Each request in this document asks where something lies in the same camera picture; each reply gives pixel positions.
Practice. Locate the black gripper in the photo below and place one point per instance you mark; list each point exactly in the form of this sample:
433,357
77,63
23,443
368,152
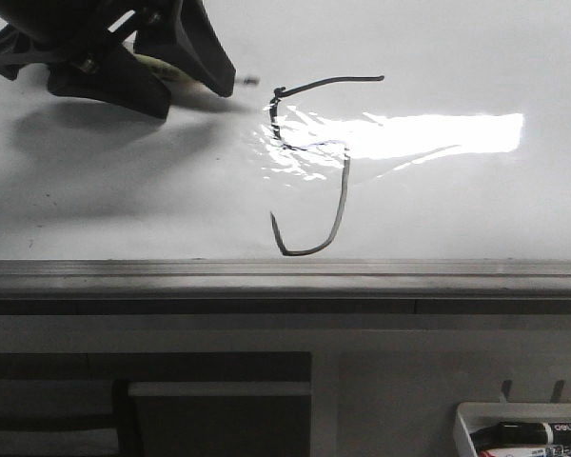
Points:
92,32

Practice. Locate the white taped whiteboard marker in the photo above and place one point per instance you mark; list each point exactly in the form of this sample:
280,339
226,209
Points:
166,72

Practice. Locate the dark cabinet panel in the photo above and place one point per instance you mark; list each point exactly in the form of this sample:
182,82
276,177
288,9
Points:
155,404

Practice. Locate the white marker tray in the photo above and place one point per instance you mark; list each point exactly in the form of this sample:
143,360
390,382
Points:
472,416

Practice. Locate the black deli marker in tray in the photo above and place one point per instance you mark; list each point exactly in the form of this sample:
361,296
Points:
522,433

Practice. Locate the white whiteboard with metal frame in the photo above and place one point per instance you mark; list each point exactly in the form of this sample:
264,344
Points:
390,145

